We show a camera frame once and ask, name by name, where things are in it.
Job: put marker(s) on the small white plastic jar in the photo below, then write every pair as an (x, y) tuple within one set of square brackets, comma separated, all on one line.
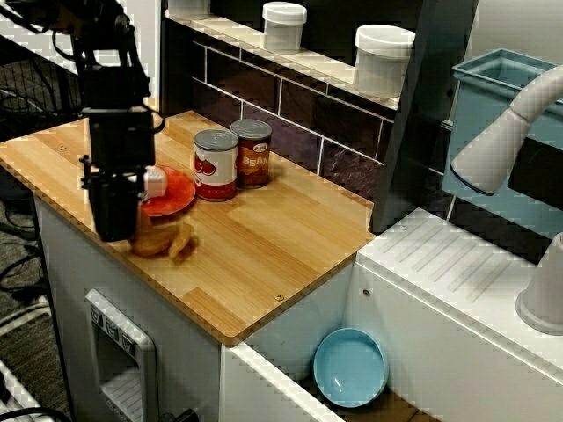
[(283, 28)]

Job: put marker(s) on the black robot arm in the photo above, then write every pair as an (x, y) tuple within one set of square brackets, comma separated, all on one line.
[(114, 88)]

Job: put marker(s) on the white toy kitchen cabinet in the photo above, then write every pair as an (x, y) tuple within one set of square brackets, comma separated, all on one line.
[(440, 329)]

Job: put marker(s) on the large white plastic jar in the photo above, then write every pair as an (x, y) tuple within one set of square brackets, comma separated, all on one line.
[(382, 61)]

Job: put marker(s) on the toy chicken wing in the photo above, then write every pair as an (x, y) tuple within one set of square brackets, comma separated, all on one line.
[(154, 244)]

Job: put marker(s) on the tomato can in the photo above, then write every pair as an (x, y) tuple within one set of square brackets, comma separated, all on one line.
[(215, 171)]

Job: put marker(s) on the dark grey post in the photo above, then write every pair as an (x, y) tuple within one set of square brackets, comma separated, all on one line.
[(422, 88)]

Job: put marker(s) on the beans can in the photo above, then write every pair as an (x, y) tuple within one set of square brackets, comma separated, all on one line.
[(255, 162)]

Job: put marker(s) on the red plate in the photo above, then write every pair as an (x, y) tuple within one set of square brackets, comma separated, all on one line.
[(176, 198)]

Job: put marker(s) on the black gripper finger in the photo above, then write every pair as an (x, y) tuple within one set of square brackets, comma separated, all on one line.
[(114, 211)]

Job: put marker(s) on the grey toy faucet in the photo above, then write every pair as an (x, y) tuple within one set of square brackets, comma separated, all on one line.
[(488, 149)]

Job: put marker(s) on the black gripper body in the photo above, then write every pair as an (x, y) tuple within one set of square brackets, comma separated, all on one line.
[(121, 140)]

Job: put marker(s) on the dark tiled backsplash with shelf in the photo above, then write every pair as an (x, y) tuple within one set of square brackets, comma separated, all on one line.
[(308, 110)]

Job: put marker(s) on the light blue bowl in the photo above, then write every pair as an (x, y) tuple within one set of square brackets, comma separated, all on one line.
[(349, 367)]

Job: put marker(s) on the teal plastic bin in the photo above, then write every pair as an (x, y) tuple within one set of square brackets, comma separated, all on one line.
[(528, 220)]

